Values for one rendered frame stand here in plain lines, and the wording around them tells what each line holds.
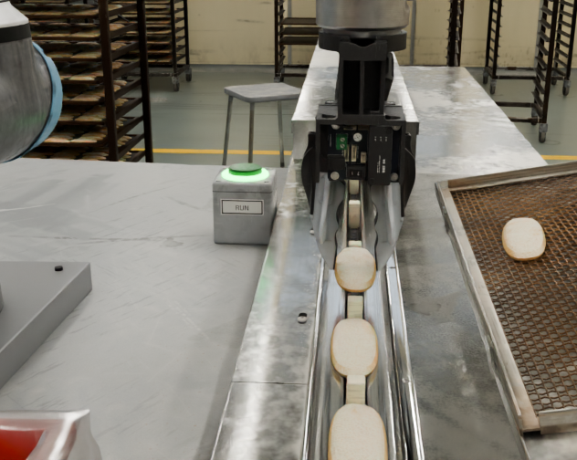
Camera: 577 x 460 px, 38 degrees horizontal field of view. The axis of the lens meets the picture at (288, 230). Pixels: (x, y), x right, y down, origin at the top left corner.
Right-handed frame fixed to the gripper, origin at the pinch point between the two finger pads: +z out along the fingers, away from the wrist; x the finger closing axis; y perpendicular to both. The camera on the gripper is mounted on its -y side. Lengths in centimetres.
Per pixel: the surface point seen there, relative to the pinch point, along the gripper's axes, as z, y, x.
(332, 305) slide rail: 4.1, 2.6, -2.0
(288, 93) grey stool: 45, -329, -30
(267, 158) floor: 91, -381, -45
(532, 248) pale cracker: -1.4, 1.6, 15.4
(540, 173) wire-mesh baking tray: -1.9, -21.4, 20.7
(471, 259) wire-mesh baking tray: 0.0, 1.0, 10.3
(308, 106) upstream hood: -3, -55, -7
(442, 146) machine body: 8, -74, 16
